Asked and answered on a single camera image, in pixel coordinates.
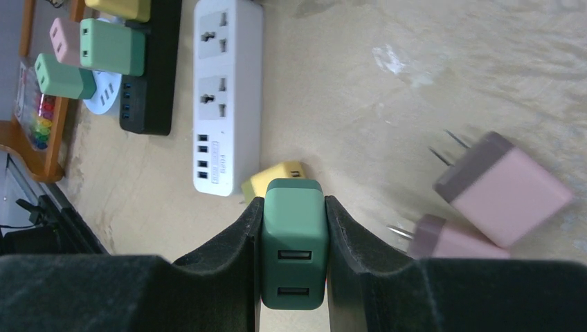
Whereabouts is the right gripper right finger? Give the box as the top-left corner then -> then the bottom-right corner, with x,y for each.
325,196 -> 586,331

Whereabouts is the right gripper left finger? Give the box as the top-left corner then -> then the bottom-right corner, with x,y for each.
1,198 -> 264,331

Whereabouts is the pink charger plug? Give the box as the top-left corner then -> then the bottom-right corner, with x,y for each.
388,214 -> 510,259
429,131 -> 573,248

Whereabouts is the green charger plug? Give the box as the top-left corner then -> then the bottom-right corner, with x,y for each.
260,178 -> 329,311

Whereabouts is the yellow charger plug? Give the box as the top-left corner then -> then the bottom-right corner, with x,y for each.
241,160 -> 306,204

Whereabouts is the colourful marker pack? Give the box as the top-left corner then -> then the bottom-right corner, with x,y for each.
13,58 -> 55,151

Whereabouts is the white power strip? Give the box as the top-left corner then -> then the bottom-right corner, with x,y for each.
193,0 -> 264,196

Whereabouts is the green plug on long strip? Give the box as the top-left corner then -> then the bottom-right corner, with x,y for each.
80,18 -> 146,77

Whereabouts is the green plug on round hub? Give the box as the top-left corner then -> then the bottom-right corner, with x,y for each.
34,53 -> 97,100

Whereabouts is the orange wooden shelf rack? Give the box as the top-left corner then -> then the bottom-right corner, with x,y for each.
1,1 -> 79,183

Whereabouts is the round blue power hub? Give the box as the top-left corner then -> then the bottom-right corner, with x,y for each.
84,18 -> 122,116

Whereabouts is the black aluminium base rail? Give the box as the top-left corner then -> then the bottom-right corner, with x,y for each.
1,152 -> 108,255

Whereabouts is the long black power strip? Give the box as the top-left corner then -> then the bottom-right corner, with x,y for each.
119,0 -> 182,136

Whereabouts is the yellow plug on long strip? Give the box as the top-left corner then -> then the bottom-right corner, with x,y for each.
84,0 -> 151,23

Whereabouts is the pink plug on round hub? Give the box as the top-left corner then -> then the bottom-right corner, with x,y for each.
49,17 -> 82,68

